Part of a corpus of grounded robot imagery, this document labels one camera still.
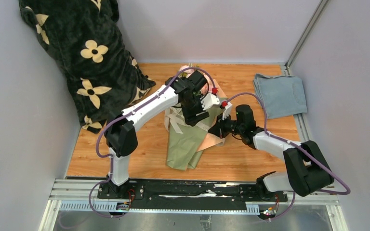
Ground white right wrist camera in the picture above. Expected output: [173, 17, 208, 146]
[222, 102, 233, 120]

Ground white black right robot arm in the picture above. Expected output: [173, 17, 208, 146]
[208, 104, 334, 201]

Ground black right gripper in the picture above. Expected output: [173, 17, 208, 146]
[209, 112, 244, 139]

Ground light blue denim cloth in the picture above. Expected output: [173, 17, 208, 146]
[253, 74, 307, 119]

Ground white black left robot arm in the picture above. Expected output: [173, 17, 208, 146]
[99, 71, 209, 199]

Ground aluminium frame rails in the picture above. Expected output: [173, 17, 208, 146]
[38, 64, 348, 231]

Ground black floral plush blanket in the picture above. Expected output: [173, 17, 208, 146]
[19, 0, 155, 134]

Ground pink fake flower bunch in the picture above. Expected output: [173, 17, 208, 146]
[178, 64, 218, 97]

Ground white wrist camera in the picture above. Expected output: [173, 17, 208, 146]
[222, 102, 233, 120]
[201, 93, 221, 111]

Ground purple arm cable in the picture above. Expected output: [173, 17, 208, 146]
[222, 92, 352, 221]
[88, 67, 219, 220]

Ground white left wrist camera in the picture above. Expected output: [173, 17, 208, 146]
[201, 93, 221, 111]

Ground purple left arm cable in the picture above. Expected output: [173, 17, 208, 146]
[88, 67, 219, 220]

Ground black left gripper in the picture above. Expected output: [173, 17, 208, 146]
[181, 94, 210, 126]

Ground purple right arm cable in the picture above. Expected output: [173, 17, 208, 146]
[222, 92, 352, 221]

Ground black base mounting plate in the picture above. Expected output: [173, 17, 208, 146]
[96, 179, 288, 211]

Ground peach green wrapping paper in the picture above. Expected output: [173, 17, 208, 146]
[164, 79, 229, 171]

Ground cream ribbon strap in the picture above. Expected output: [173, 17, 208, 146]
[164, 106, 214, 135]

